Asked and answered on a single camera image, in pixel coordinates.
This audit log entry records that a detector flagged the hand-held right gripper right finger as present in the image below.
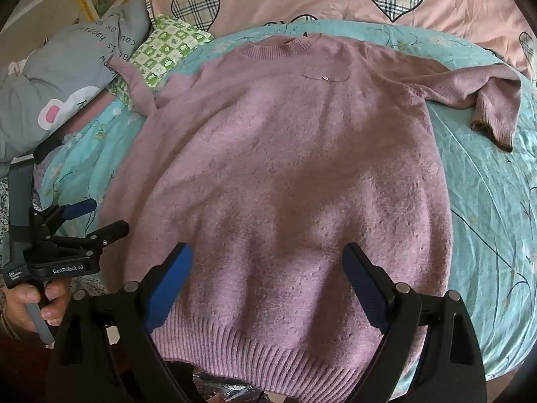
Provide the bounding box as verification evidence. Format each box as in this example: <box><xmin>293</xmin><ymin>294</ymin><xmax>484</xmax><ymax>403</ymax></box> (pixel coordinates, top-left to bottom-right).
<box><xmin>341</xmin><ymin>242</ymin><xmax>489</xmax><ymax>403</ymax></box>

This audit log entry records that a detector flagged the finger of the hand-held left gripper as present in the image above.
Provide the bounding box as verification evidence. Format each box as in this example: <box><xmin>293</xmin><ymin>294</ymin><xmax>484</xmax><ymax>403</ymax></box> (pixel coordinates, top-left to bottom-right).
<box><xmin>36</xmin><ymin>198</ymin><xmax>98</xmax><ymax>236</ymax></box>
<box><xmin>54</xmin><ymin>219</ymin><xmax>130</xmax><ymax>257</ymax></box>

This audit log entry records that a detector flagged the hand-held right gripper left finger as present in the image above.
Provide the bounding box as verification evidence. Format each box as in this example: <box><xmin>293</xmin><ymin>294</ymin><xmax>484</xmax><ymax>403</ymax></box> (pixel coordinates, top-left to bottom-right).
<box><xmin>44</xmin><ymin>242</ymin><xmax>198</xmax><ymax>403</ymax></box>

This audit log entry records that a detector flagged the pink knitted sweater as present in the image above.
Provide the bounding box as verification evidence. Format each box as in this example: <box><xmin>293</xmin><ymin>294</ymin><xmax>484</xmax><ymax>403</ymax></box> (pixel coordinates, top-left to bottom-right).
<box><xmin>98</xmin><ymin>36</ymin><xmax>523</xmax><ymax>401</ymax></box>

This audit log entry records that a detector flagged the person's left forearm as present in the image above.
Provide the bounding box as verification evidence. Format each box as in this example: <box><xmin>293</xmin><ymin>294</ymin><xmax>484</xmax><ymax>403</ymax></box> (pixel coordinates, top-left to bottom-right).
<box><xmin>0</xmin><ymin>308</ymin><xmax>55</xmax><ymax>403</ymax></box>

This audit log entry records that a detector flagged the person's left hand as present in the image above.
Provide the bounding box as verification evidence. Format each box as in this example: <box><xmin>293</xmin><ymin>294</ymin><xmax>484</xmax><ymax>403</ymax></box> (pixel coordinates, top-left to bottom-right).
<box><xmin>0</xmin><ymin>279</ymin><xmax>72</xmax><ymax>334</ymax></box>

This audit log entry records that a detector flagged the shiny dark wrapping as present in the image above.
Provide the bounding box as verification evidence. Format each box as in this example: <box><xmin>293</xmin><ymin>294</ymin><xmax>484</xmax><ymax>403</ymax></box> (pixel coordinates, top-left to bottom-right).
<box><xmin>168</xmin><ymin>361</ymin><xmax>286</xmax><ymax>403</ymax></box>

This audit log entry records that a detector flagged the teal floral bedsheet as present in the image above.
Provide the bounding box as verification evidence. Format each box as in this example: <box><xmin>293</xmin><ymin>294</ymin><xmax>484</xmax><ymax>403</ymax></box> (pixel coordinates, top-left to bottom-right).
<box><xmin>36</xmin><ymin>19</ymin><xmax>537</xmax><ymax>391</ymax></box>

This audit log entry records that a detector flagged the grey printed blanket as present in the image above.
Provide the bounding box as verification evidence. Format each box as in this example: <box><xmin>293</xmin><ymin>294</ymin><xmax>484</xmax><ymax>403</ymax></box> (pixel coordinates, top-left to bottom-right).
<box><xmin>0</xmin><ymin>0</ymin><xmax>152</xmax><ymax>164</ymax></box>

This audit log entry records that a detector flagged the green checkered pillow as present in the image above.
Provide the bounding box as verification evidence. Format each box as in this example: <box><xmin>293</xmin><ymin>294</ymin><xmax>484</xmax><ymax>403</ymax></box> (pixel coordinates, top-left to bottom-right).
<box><xmin>107</xmin><ymin>13</ymin><xmax>214</xmax><ymax>110</ymax></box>

